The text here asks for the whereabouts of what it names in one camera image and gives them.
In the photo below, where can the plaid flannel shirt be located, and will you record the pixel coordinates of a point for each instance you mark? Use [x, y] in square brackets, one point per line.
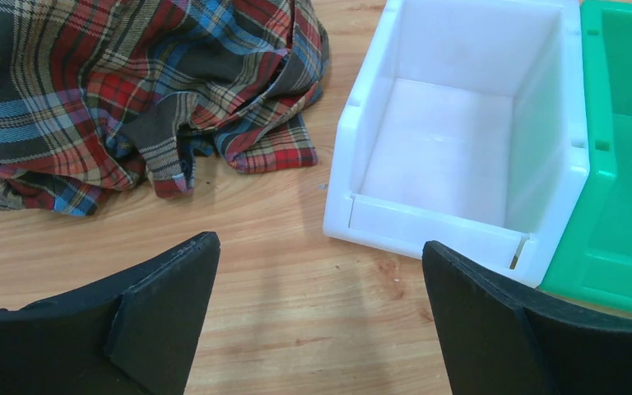
[99, 96]

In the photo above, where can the white plastic bin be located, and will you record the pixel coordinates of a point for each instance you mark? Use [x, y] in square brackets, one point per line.
[467, 125]

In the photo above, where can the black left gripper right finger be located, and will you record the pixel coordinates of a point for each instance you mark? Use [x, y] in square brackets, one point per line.
[498, 336]

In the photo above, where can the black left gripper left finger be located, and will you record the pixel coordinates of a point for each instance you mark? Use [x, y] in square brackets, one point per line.
[133, 332]

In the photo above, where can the green plastic bin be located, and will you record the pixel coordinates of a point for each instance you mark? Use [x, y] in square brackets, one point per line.
[593, 261]

